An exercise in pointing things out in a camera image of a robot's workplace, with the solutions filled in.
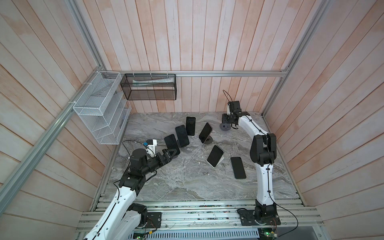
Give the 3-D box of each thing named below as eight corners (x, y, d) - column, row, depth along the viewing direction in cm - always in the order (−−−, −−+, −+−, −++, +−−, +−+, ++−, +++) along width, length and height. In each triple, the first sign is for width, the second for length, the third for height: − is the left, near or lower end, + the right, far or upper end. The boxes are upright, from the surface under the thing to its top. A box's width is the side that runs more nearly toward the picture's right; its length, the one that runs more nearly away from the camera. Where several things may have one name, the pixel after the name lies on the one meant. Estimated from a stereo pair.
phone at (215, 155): (213, 168, 93) (217, 157, 82) (206, 161, 96) (209, 149, 85) (220, 162, 96) (225, 151, 85) (213, 156, 99) (216, 144, 88)
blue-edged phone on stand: (181, 150, 102) (180, 139, 92) (176, 138, 109) (175, 126, 99) (189, 147, 103) (189, 136, 93) (184, 135, 110) (183, 124, 100)
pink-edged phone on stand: (202, 145, 105) (204, 132, 93) (198, 138, 109) (199, 125, 97) (210, 142, 106) (213, 129, 94) (206, 135, 110) (208, 122, 98)
